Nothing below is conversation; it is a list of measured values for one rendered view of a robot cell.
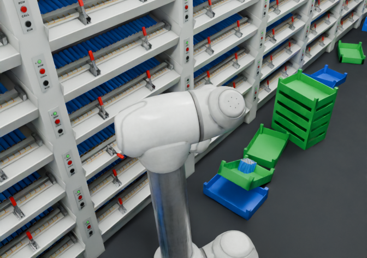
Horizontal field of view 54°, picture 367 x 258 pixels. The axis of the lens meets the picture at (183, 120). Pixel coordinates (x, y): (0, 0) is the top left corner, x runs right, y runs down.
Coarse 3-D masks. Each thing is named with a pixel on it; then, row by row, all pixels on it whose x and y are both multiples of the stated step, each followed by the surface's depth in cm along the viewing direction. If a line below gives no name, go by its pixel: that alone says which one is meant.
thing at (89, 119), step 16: (144, 64) 167; (160, 64) 169; (176, 64) 169; (112, 80) 156; (128, 80) 159; (144, 80) 163; (160, 80) 166; (176, 80) 171; (80, 96) 147; (96, 96) 148; (112, 96) 151; (128, 96) 155; (144, 96) 157; (80, 112) 141; (96, 112) 145; (112, 112) 148; (80, 128) 139; (96, 128) 142
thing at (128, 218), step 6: (228, 132) 246; (222, 138) 242; (216, 144) 238; (210, 150) 235; (198, 156) 225; (150, 198) 200; (144, 204) 198; (138, 210) 196; (132, 216) 193; (120, 222) 187; (126, 222) 191; (114, 228) 185; (108, 234) 183
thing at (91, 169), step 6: (168, 90) 183; (114, 144) 160; (96, 156) 154; (102, 156) 155; (108, 156) 156; (114, 156) 157; (96, 162) 153; (102, 162) 153; (108, 162) 156; (84, 168) 150; (90, 168) 150; (96, 168) 151; (102, 168) 155; (90, 174) 149
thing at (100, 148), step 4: (108, 140) 158; (112, 140) 158; (104, 144) 156; (108, 144) 157; (116, 144) 160; (96, 148) 154; (100, 148) 154; (88, 152) 152; (92, 152) 152; (96, 152) 154; (104, 152) 156; (84, 156) 150; (88, 156) 151; (92, 156) 153; (84, 160) 150; (92, 160) 152
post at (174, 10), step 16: (176, 0) 150; (192, 0) 157; (176, 16) 155; (192, 16) 161; (192, 32) 165; (176, 48) 164; (192, 48) 170; (192, 64) 175; (192, 80) 180; (192, 160) 213
